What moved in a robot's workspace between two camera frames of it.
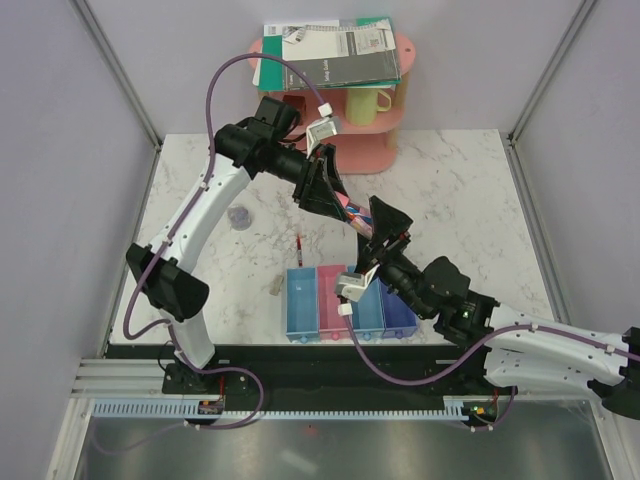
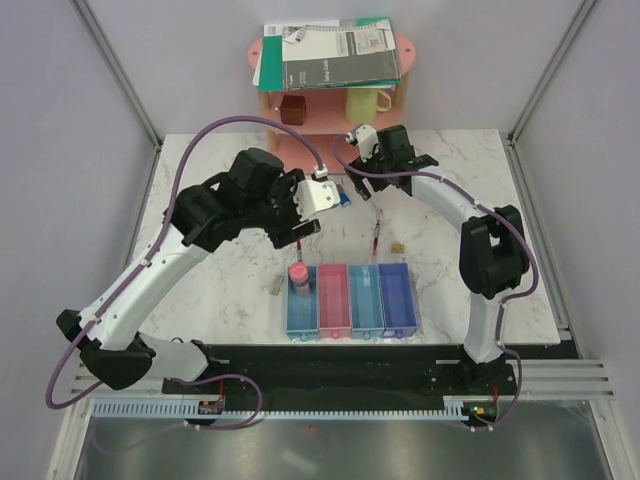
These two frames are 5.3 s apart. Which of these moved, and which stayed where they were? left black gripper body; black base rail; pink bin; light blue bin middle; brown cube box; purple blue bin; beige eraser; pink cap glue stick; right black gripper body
Moved: pink cap glue stick; left black gripper body; right black gripper body
Stayed: pink bin; black base rail; beige eraser; light blue bin middle; purple blue bin; brown cube box
